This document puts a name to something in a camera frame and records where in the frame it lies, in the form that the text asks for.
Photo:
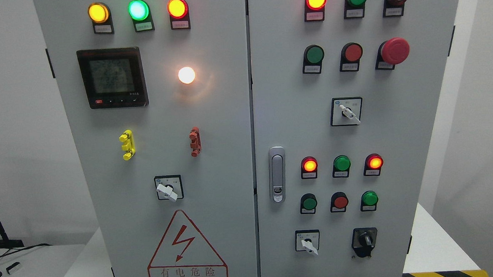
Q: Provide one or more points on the red lit lamp left door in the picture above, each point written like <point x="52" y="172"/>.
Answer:
<point x="179" y="14"/>

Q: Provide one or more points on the green push button upper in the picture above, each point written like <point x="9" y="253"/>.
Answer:
<point x="312" y="59"/>

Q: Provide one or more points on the green illuminated button lower right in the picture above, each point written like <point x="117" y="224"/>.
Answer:
<point x="368" y="201"/>

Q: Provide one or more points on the red lit lamp right top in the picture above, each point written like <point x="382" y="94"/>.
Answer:
<point x="314" y="10"/>

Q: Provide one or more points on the red lit lamp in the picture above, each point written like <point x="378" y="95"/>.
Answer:
<point x="309" y="168"/>
<point x="314" y="10"/>

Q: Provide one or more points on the white selector switch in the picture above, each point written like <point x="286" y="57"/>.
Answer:
<point x="307" y="241"/>
<point x="346" y="111"/>

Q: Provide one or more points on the black digital power meter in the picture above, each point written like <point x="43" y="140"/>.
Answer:
<point x="113" y="77"/>

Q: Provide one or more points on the grey left cabinet door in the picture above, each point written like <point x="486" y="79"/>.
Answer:
<point x="218" y="184"/>

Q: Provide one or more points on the grey right cabinet door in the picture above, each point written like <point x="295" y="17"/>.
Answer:
<point x="293" y="110"/>

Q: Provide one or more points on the green lamp middle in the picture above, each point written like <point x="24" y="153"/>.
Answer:
<point x="341" y="167"/>

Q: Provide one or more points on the white selector switch lower right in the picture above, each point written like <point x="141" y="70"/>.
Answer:
<point x="307" y="241"/>

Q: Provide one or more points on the yellow indicator lamp top left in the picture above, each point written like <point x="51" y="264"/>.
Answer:
<point x="101" y="18"/>

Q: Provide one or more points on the red push button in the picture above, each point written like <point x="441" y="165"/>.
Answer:
<point x="350" y="57"/>
<point x="339" y="202"/>

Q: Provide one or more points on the black rotary knob switch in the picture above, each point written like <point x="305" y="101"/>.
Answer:
<point x="364" y="241"/>

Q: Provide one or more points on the green unlit lamp right top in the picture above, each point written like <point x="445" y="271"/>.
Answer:
<point x="354" y="8"/>

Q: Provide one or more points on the white selector switch upper right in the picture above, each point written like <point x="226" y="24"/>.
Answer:
<point x="346" y="111"/>

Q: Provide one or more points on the silver door lock handle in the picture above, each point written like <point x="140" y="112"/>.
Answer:
<point x="276" y="181"/>

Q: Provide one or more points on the white glowing lamp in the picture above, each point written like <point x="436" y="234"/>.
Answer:
<point x="186" y="75"/>

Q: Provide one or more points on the red lit lamp middle left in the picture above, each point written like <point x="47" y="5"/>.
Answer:
<point x="309" y="168"/>

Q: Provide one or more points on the white selector switch left door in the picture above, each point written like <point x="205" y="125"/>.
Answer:
<point x="169" y="187"/>

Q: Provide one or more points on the small white black dongle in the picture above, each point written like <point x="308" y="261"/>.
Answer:
<point x="11" y="269"/>

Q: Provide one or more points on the green lit indicator lamp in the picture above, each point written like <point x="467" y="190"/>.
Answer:
<point x="141" y="16"/>

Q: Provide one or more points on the black device with antenna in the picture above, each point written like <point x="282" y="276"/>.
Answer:
<point x="6" y="243"/>

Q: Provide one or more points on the green push button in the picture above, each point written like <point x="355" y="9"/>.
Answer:
<point x="312" y="59"/>
<point x="308" y="204"/>

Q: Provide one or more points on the red push button lower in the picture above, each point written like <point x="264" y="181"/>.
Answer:
<point x="339" y="202"/>

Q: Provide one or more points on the red lamp middle right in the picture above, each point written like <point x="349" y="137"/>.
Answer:
<point x="373" y="164"/>

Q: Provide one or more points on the red electric hazard warning sticker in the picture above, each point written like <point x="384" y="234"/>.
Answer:
<point x="183" y="251"/>

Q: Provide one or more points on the red terminal connector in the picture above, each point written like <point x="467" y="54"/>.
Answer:
<point x="195" y="141"/>

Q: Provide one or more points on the red emergency stop mushroom button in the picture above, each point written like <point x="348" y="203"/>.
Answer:
<point x="392" y="52"/>

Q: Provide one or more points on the green push button lower left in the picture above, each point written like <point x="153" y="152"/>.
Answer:
<point x="308" y="204"/>

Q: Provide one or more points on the red push button upper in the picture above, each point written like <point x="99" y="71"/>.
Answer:
<point x="350" y="57"/>

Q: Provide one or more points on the yellow terminal connector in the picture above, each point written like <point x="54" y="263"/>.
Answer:
<point x="128" y="146"/>

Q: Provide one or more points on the grey cabinet door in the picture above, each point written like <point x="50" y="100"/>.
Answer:
<point x="293" y="110"/>
<point x="218" y="184"/>

